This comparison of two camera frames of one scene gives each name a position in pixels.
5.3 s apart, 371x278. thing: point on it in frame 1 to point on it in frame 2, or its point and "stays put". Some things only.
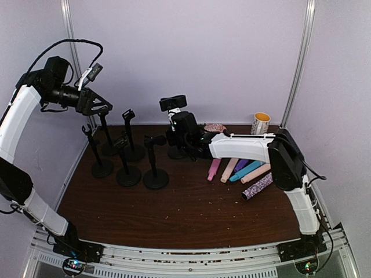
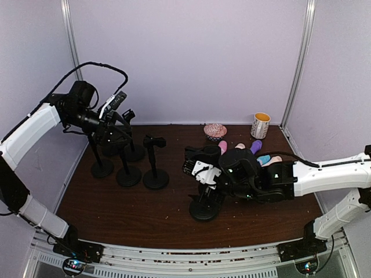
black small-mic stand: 127,176 stays put
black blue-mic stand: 135,153 stays put
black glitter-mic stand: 175,152 to 206,207
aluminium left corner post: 73,47 stays put
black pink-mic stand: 156,179 stays put
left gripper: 85,102 to 104,134
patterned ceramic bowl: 215,127 stays put
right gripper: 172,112 to 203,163
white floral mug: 260,123 stays put
